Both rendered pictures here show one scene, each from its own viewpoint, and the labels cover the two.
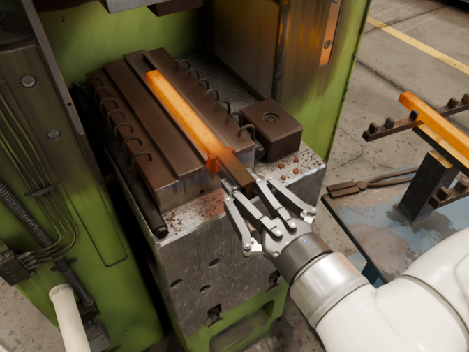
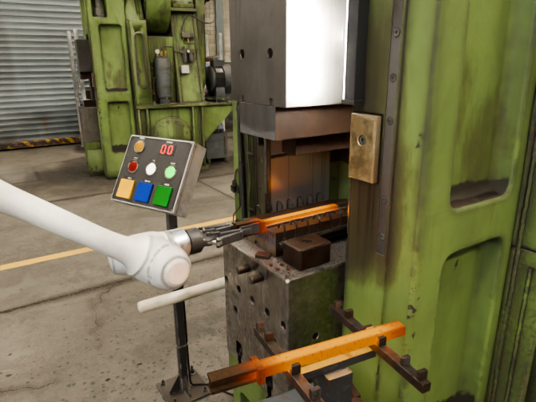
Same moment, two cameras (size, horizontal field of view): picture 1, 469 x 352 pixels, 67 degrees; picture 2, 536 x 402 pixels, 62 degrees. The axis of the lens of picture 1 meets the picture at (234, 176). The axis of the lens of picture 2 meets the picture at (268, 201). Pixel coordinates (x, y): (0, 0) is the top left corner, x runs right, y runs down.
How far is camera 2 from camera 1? 1.35 m
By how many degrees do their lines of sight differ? 76
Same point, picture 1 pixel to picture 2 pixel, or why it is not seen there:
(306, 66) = (365, 242)
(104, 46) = not seen: hidden behind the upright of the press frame
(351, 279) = (171, 233)
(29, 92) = (260, 163)
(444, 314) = not seen: hidden behind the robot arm
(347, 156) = not seen: outside the picture
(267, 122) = (301, 240)
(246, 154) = (272, 238)
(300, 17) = (357, 198)
